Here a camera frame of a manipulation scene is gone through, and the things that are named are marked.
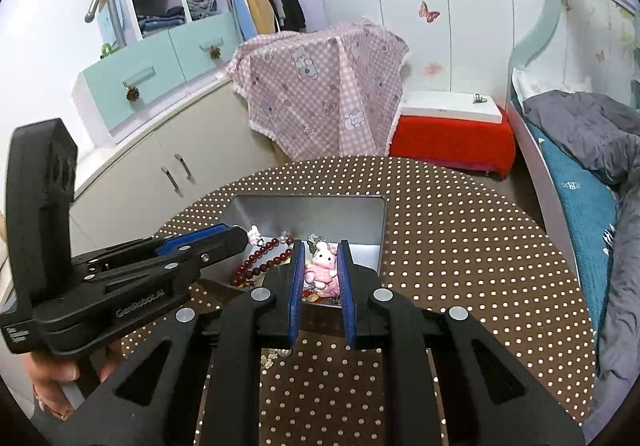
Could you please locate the dark red bead necklace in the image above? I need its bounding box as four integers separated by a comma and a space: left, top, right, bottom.
230, 236, 295, 289

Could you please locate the pink plush charm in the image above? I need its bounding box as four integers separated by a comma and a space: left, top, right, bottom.
304, 244, 340, 299

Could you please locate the pile of mixed jewelry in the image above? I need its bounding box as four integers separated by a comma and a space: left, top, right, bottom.
231, 225, 341, 305

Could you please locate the person's left hand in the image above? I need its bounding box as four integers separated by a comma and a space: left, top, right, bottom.
22, 340, 125, 422

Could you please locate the beige low cabinet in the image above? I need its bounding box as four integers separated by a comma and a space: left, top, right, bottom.
70, 78, 280, 254

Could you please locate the teal drawer unit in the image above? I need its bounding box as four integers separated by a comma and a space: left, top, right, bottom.
72, 12, 240, 148

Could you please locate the brown polka dot tablecloth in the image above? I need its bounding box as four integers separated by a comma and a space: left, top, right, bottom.
157, 157, 594, 445

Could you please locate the black metal tin box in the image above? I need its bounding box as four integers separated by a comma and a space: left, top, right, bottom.
220, 195, 386, 272

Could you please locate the teal bed sheet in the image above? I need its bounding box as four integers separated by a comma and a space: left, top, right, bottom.
527, 123, 617, 331

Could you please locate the pink checkered bear cloth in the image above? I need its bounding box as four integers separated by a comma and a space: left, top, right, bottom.
227, 21, 409, 161

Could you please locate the red storage box white lid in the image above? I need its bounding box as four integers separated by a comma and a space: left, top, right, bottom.
390, 92, 516, 178

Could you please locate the grey duvet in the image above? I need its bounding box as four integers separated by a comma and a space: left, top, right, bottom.
522, 90, 639, 445

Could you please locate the teal bunk bed frame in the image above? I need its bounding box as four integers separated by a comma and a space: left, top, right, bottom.
506, 0, 640, 297

